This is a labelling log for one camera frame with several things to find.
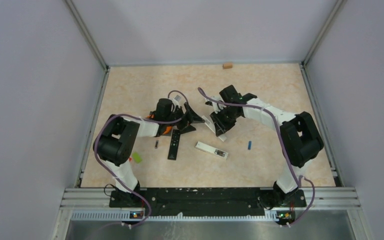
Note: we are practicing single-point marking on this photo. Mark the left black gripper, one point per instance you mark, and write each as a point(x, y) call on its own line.
point(194, 118)

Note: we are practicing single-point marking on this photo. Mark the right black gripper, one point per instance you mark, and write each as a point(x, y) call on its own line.
point(221, 127)

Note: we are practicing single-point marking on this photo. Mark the white remote battery cover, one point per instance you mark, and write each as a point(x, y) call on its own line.
point(210, 124)

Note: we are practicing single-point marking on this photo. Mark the black remote control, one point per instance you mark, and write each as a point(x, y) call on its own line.
point(174, 145)

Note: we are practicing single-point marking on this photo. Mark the white remote control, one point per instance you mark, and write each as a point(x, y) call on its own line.
point(211, 150)

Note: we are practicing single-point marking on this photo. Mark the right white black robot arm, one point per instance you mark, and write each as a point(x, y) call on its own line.
point(299, 138)

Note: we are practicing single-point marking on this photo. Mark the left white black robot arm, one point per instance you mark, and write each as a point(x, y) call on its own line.
point(114, 145)

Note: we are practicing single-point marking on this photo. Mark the orange tape dispenser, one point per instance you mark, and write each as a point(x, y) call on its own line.
point(163, 129)

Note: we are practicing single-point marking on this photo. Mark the small wooden block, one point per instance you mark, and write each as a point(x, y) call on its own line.
point(227, 65)

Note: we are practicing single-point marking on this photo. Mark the green toy block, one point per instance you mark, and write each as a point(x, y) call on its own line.
point(136, 158)

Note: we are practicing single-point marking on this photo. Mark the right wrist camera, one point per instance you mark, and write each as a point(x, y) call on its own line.
point(216, 103)

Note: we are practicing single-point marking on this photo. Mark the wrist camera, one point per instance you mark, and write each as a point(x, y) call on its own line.
point(216, 103)
point(177, 100)

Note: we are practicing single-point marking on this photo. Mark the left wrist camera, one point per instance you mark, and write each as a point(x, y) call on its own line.
point(177, 100)

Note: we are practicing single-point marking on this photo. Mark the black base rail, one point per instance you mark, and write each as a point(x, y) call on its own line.
point(207, 202)

